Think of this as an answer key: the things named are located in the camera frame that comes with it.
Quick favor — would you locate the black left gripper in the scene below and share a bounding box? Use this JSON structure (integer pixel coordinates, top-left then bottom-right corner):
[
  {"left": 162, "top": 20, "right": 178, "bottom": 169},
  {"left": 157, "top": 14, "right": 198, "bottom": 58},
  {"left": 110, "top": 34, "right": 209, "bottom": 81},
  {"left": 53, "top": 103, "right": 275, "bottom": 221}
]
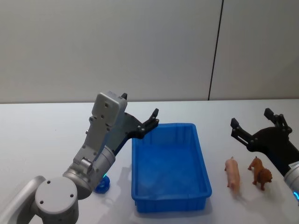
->
[{"left": 109, "top": 92, "right": 160, "bottom": 158}]

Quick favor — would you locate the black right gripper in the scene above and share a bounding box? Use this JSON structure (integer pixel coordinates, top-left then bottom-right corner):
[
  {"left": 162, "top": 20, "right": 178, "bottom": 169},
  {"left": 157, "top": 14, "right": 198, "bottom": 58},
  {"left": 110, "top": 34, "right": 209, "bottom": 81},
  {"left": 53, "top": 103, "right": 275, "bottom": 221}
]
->
[{"left": 229, "top": 107, "right": 299, "bottom": 177}]

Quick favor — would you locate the brown toy lion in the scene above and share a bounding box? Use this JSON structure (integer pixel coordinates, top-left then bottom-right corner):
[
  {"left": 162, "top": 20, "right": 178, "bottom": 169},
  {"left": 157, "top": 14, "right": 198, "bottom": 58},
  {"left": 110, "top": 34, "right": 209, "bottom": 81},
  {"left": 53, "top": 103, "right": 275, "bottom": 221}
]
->
[{"left": 247, "top": 156, "right": 273, "bottom": 191}]

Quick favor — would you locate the pink toy pig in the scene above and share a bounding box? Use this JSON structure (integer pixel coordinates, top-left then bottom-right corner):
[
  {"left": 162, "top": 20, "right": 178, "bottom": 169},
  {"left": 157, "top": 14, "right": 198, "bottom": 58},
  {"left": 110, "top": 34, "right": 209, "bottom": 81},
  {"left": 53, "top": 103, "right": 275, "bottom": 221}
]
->
[{"left": 224, "top": 156, "right": 241, "bottom": 193}]

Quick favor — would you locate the blue plastic bin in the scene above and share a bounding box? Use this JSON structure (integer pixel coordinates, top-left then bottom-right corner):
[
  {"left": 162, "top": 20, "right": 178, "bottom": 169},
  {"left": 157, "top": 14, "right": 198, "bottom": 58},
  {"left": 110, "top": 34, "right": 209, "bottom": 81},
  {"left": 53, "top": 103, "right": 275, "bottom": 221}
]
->
[{"left": 131, "top": 123, "right": 213, "bottom": 214}]

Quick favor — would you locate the small blue plastic toy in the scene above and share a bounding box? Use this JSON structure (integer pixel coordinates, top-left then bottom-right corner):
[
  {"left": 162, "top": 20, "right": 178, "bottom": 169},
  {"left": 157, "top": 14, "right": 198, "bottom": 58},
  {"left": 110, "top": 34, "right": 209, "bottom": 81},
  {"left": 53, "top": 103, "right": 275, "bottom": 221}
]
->
[{"left": 94, "top": 175, "right": 111, "bottom": 194}]

